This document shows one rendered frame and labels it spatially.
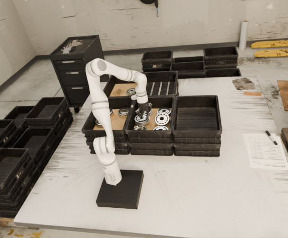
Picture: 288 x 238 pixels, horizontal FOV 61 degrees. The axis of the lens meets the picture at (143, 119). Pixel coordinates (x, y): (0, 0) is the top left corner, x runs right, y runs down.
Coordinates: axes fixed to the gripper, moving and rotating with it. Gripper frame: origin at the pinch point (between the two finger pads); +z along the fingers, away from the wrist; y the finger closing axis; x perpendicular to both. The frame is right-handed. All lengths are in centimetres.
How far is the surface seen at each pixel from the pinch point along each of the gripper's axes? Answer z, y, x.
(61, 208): 17, -76, -14
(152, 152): 13.9, -10.8, -19.6
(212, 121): 4.3, 31.3, -33.8
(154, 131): -5.3, -9.2, -22.8
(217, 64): 40, 155, 61
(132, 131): -5.2, -18.9, -12.4
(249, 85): 17, 104, -15
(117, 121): 4.5, -14.1, 15.9
